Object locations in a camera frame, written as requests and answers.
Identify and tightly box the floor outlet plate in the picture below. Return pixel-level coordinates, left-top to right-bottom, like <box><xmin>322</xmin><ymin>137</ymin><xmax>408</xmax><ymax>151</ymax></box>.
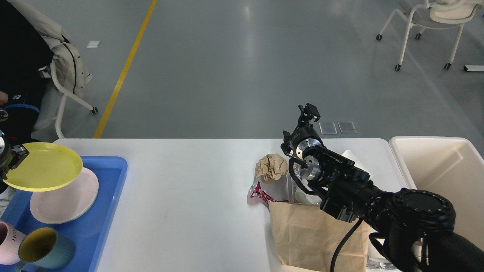
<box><xmin>338</xmin><ymin>121</ymin><xmax>357</xmax><ymax>134</ymax></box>
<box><xmin>319</xmin><ymin>122</ymin><xmax>338</xmax><ymax>135</ymax></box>

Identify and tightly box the white round plate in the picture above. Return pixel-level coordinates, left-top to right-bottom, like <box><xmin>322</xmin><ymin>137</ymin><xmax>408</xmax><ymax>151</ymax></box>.
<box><xmin>29</xmin><ymin>168</ymin><xmax>99</xmax><ymax>224</ymax></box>

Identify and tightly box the dark green mug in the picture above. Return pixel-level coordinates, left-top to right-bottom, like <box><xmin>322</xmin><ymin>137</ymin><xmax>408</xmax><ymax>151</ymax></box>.
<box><xmin>15</xmin><ymin>227</ymin><xmax>76</xmax><ymax>272</ymax></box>

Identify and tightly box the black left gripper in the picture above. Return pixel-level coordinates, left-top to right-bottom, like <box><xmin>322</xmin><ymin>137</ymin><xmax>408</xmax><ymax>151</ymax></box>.
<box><xmin>0</xmin><ymin>131</ymin><xmax>29</xmax><ymax>180</ymax></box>

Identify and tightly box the crumpled brown paper ball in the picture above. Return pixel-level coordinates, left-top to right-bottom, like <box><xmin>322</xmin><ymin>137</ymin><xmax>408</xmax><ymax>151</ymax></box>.
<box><xmin>254</xmin><ymin>154</ymin><xmax>289</xmax><ymax>182</ymax></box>

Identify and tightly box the floor outlet plate right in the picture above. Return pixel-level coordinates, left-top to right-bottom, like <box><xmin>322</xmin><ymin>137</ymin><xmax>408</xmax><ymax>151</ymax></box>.
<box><xmin>338</xmin><ymin>121</ymin><xmax>357</xmax><ymax>134</ymax></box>

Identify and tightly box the brown paper bag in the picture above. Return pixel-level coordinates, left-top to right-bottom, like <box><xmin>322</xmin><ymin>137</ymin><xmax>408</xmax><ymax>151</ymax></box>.
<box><xmin>268</xmin><ymin>202</ymin><xmax>370</xmax><ymax>272</ymax></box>

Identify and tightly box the pink mug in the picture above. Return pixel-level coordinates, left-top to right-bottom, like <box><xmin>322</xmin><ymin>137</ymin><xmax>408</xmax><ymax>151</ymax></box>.
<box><xmin>0</xmin><ymin>220</ymin><xmax>26</xmax><ymax>265</ymax></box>

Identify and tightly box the beige plastic bin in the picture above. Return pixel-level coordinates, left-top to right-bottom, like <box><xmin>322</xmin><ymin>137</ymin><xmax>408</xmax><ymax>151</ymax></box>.
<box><xmin>389</xmin><ymin>136</ymin><xmax>484</xmax><ymax>249</ymax></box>

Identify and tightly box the red white snack wrapper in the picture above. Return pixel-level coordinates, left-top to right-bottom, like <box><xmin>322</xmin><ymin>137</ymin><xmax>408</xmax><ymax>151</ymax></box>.
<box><xmin>247</xmin><ymin>181</ymin><xmax>278</xmax><ymax>204</ymax></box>

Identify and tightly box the white bar on floor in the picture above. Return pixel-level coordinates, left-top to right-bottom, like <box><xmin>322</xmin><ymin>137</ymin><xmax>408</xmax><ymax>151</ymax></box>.
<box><xmin>463</xmin><ymin>65</ymin><xmax>484</xmax><ymax>72</ymax></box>

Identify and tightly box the black cable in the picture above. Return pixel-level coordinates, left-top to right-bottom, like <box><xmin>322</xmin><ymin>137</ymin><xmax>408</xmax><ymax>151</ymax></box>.
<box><xmin>331</xmin><ymin>219</ymin><xmax>365</xmax><ymax>272</ymax></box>

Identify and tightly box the yellow plastic plate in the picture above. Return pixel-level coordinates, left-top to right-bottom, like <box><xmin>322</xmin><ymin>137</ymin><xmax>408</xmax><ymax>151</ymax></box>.
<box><xmin>5</xmin><ymin>142</ymin><xmax>83</xmax><ymax>192</ymax></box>

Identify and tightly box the person in dark clothes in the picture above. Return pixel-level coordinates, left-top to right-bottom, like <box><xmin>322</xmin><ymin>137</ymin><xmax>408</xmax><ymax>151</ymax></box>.
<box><xmin>0</xmin><ymin>0</ymin><xmax>53</xmax><ymax>146</ymax></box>

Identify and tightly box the white chair with jacket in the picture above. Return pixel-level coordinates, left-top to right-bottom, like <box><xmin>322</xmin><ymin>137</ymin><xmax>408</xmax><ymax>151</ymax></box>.
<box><xmin>10</xmin><ymin>0</ymin><xmax>98</xmax><ymax>138</ymax></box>

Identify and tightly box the blue plastic tray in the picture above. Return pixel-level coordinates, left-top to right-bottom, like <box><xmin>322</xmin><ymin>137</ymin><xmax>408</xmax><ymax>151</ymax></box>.
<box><xmin>1</xmin><ymin>156</ymin><xmax>128</xmax><ymax>272</ymax></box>

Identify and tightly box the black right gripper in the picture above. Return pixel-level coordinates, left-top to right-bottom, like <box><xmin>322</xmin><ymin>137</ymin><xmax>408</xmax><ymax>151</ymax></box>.
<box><xmin>281</xmin><ymin>104</ymin><xmax>324</xmax><ymax>158</ymax></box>

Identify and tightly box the floor outlet plate left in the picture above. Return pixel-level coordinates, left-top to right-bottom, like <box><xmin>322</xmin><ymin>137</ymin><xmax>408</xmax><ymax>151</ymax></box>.
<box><xmin>319</xmin><ymin>122</ymin><xmax>338</xmax><ymax>135</ymax></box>

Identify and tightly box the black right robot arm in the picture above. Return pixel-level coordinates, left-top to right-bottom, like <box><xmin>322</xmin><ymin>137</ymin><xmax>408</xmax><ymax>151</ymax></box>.
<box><xmin>281</xmin><ymin>103</ymin><xmax>484</xmax><ymax>272</ymax></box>

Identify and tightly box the white chair on casters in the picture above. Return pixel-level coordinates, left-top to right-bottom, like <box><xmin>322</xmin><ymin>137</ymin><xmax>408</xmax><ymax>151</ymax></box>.
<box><xmin>375</xmin><ymin>0</ymin><xmax>483</xmax><ymax>72</ymax></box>

